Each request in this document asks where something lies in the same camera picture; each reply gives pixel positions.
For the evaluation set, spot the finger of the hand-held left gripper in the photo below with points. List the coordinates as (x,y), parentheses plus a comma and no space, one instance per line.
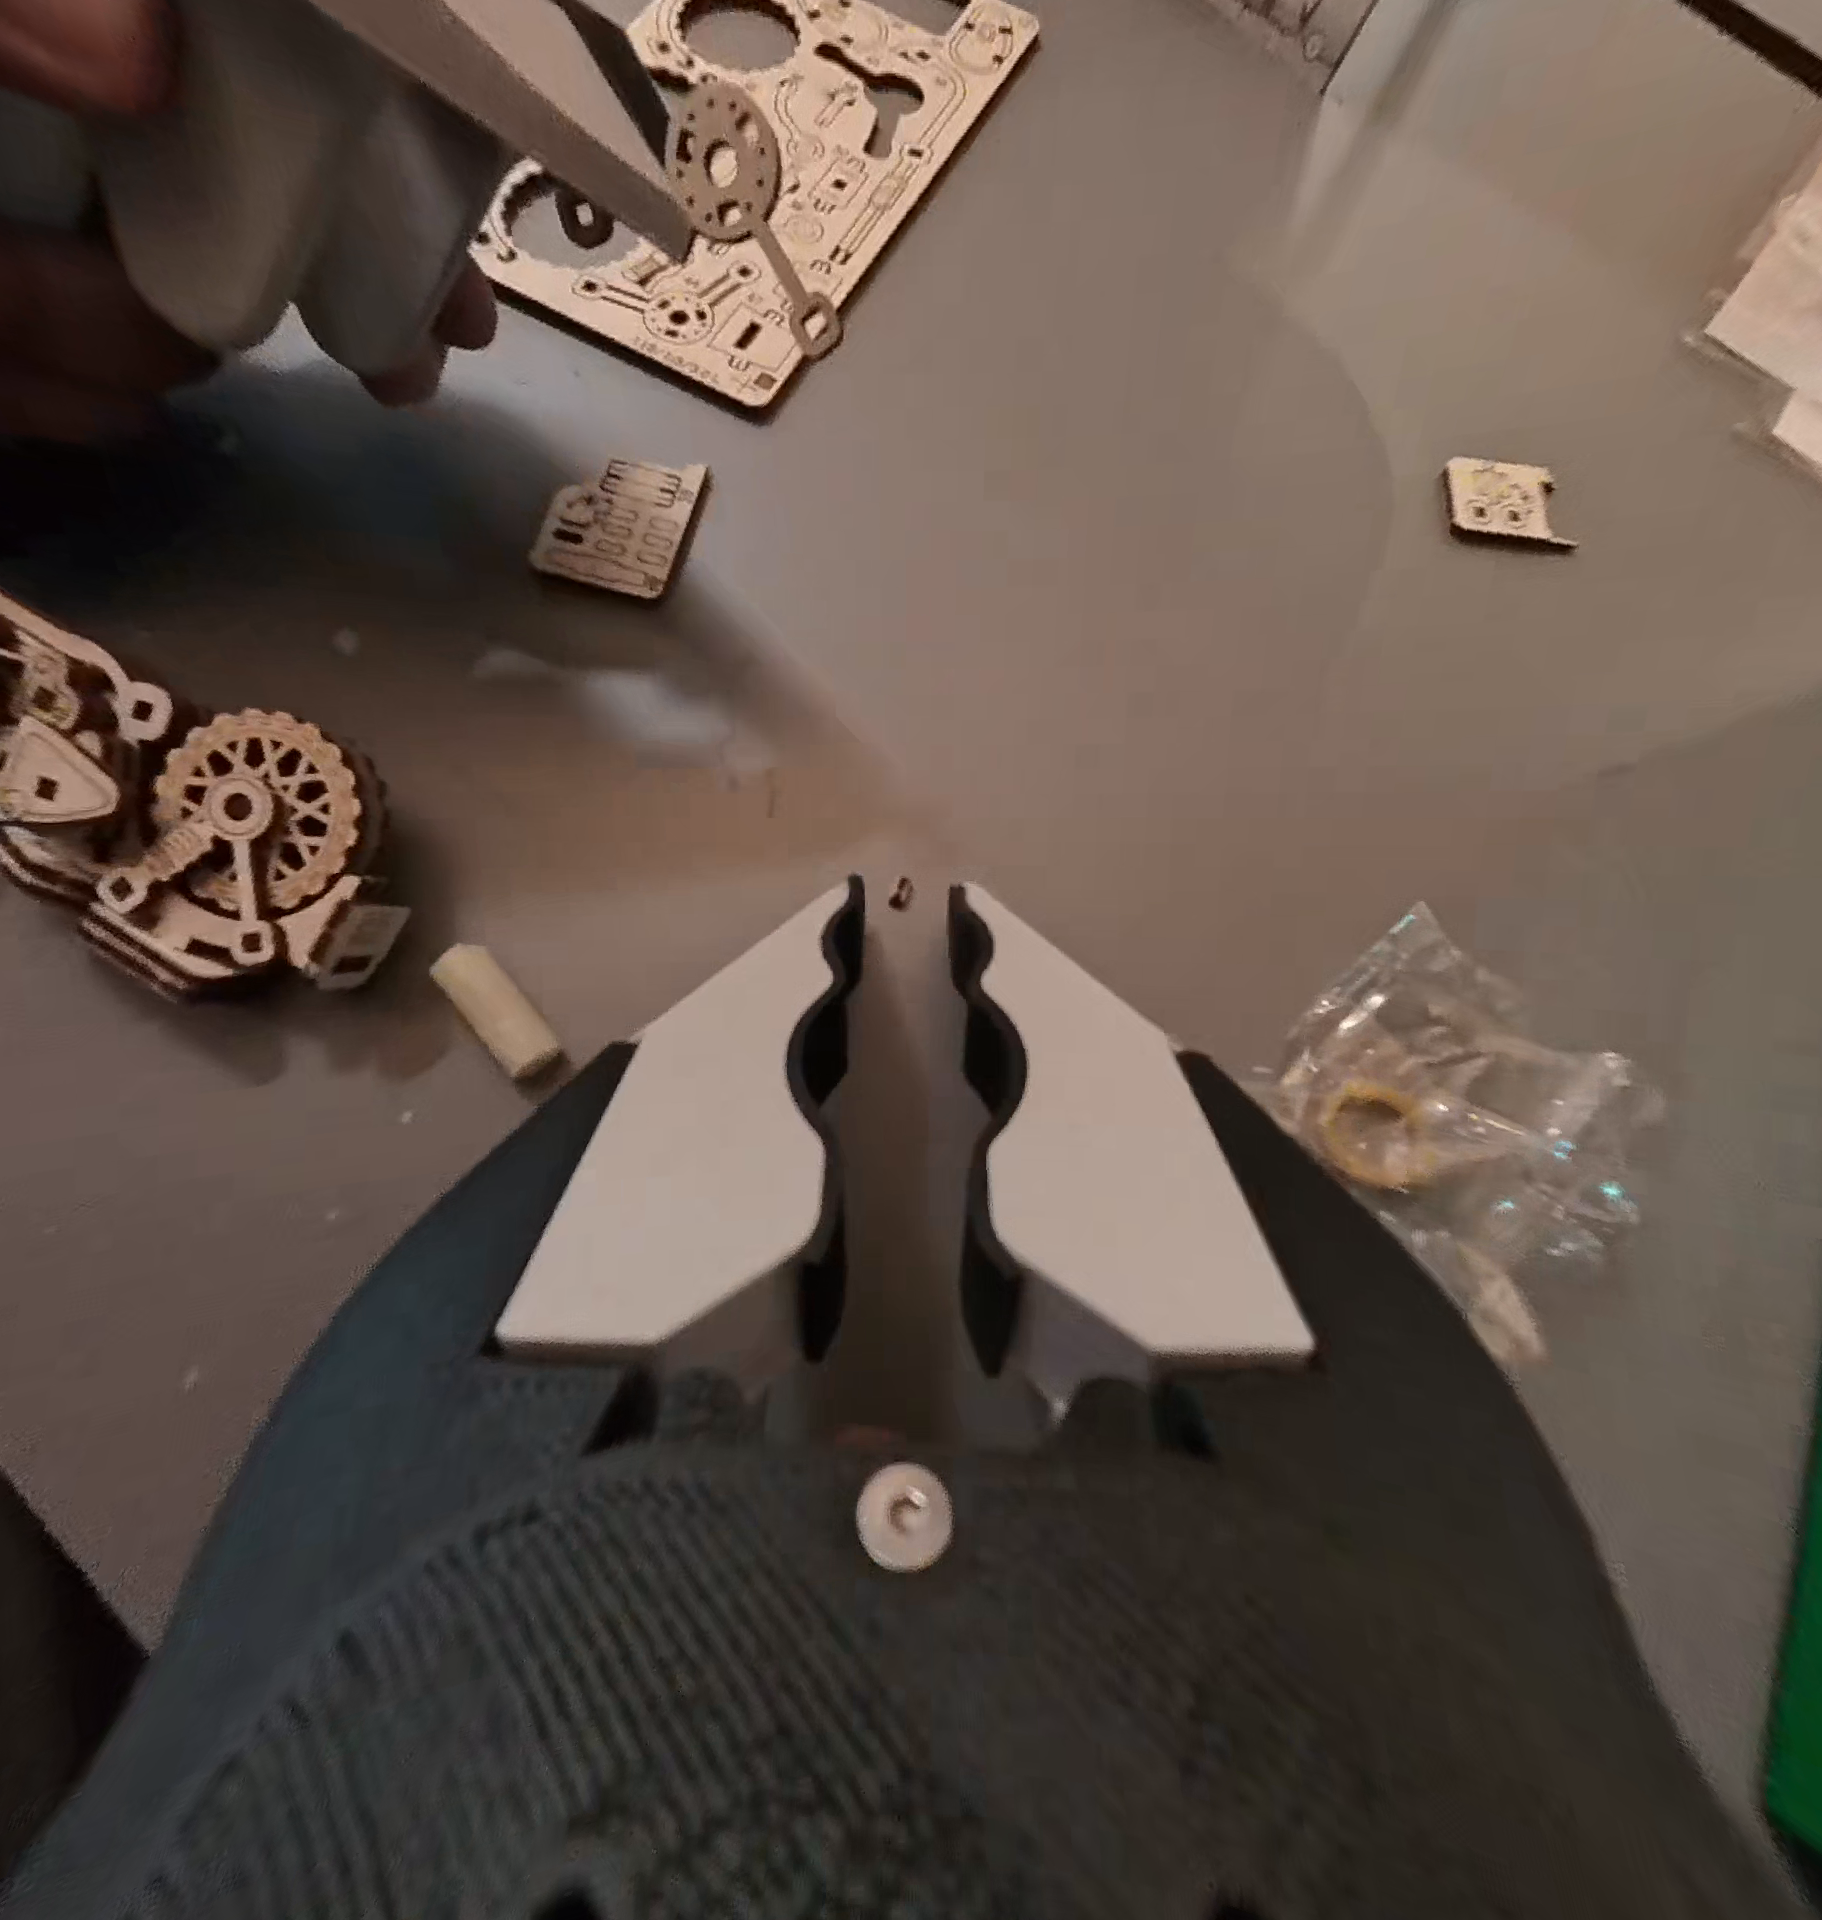
(520,90)

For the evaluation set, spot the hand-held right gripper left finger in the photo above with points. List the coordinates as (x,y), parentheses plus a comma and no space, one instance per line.
(685,1186)

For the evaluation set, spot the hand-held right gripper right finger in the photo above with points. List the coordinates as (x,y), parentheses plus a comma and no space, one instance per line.
(1135,1218)

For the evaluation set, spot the wooden puzzle sheet with gear holes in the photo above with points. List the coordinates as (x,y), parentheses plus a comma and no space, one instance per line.
(705,353)

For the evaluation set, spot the wooden disc link piece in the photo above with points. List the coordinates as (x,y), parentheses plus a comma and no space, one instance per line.
(786,272)

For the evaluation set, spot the slotted small wooden plate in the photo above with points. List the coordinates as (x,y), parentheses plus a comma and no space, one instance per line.
(591,548)

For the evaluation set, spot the grey desk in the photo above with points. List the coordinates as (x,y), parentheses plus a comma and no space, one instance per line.
(1076,599)

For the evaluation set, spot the person's left hand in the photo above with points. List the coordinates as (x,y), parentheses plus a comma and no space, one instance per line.
(41,331)

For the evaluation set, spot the yellow rubber band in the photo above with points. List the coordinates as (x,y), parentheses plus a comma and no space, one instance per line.
(1335,1135)

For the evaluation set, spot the white wax cylinder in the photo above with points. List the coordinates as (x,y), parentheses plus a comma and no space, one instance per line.
(495,1020)

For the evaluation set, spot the clear plastic bag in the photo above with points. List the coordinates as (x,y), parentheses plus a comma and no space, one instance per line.
(1452,1095)

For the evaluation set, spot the assembled wooden gear model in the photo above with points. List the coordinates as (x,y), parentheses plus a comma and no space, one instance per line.
(251,811)

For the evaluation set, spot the small square wooden plate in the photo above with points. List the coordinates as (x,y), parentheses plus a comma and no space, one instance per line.
(1497,518)

